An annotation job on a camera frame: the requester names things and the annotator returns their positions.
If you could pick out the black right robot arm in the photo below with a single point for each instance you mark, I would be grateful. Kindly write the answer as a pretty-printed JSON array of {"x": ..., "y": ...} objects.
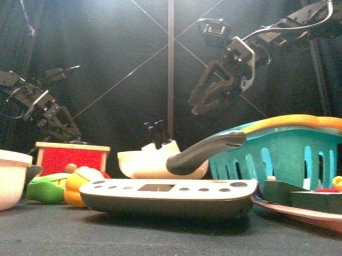
[{"x": 302, "y": 20}]

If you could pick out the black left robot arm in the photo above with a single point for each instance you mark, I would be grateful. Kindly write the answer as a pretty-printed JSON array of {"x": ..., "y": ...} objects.
[{"x": 11, "y": 88}]

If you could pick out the white toy pot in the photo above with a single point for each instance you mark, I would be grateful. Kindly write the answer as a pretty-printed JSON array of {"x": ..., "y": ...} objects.
[{"x": 14, "y": 181}]

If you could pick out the wooden box with red sides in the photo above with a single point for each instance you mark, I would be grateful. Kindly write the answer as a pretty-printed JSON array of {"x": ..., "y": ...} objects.
[{"x": 74, "y": 157}]

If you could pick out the black toy piece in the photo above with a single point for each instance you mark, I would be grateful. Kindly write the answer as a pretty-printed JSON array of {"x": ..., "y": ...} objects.
[{"x": 157, "y": 133}]

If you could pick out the orange toy pepper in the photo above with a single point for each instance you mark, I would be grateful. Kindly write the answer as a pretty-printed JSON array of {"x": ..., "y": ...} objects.
[{"x": 81, "y": 185}]

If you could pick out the red toy fruit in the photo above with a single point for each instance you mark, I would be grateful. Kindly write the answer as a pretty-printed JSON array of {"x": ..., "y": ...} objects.
[{"x": 106, "y": 174}]

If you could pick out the green toy pepper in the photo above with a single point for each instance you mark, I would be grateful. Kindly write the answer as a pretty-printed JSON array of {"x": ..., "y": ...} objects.
[{"x": 47, "y": 190}]

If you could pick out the white toy bowl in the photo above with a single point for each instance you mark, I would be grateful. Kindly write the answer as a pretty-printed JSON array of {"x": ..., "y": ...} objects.
[{"x": 142, "y": 165}]

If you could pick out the teal basket with orange rim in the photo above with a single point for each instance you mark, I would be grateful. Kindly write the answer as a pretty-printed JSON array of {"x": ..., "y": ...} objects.
[{"x": 285, "y": 156}]

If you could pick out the toy sushi piece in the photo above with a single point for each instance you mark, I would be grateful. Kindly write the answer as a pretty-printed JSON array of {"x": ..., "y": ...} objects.
[
  {"x": 278, "y": 192},
  {"x": 318, "y": 201}
]

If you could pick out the white toy kitchen scale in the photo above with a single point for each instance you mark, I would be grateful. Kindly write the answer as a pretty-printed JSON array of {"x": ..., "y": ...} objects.
[{"x": 169, "y": 198}]

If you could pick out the yellow toy banana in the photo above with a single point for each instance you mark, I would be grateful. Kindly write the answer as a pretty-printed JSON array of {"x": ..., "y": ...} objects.
[{"x": 339, "y": 183}]

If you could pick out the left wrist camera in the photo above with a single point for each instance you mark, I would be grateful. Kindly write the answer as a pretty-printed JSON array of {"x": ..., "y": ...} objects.
[{"x": 61, "y": 74}]

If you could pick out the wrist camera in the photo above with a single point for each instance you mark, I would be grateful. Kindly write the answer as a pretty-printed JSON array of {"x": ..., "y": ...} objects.
[
  {"x": 216, "y": 31},
  {"x": 61, "y": 74}
]

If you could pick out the grey frame pole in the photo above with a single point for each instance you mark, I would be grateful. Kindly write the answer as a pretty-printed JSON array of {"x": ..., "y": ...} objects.
[{"x": 170, "y": 66}]

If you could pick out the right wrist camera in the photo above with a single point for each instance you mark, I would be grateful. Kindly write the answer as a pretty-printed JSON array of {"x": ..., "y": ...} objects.
[{"x": 216, "y": 31}]

